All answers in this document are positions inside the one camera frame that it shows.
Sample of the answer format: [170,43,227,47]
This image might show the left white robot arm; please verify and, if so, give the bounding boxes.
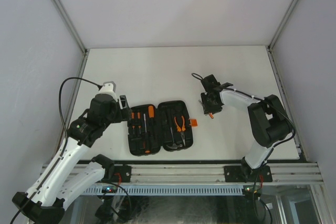
[12,93,131,223]

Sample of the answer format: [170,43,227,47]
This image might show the left black camera cable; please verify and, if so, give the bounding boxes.
[10,77,103,224]

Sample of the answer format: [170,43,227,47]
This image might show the aluminium front frame rail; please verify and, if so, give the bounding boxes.
[120,163,323,185]

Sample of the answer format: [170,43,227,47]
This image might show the black camera cable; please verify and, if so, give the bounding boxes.
[191,72,297,183]
[10,77,103,224]

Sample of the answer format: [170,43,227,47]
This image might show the black plastic tool case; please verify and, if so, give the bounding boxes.
[128,100,197,156]

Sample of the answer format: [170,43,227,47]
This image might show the small orange black precision screwdriver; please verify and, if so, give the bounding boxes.
[131,112,135,136]

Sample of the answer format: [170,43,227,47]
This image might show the blue slotted cable duct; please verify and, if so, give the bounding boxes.
[82,184,244,196]

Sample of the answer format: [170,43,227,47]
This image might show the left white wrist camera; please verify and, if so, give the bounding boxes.
[98,81,118,101]

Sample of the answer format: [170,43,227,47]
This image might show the black handled claw hammer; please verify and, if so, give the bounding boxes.
[165,109,183,150]

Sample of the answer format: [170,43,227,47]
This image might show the black orange handled screwdriver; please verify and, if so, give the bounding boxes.
[143,113,151,154]

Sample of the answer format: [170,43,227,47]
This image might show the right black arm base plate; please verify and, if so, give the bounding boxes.
[224,165,273,183]

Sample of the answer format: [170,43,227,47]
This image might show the right black camera cable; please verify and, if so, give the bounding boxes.
[191,72,297,183]

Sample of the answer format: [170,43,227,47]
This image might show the orange handled needle-nose pliers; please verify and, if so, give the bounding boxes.
[174,115,186,147]

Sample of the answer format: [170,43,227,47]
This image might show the orange grip bit screwdriver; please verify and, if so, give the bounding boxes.
[148,105,155,127]

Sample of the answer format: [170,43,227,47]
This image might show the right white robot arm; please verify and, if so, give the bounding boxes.
[200,74,296,182]

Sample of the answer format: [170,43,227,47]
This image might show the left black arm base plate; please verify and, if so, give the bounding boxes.
[101,165,132,184]

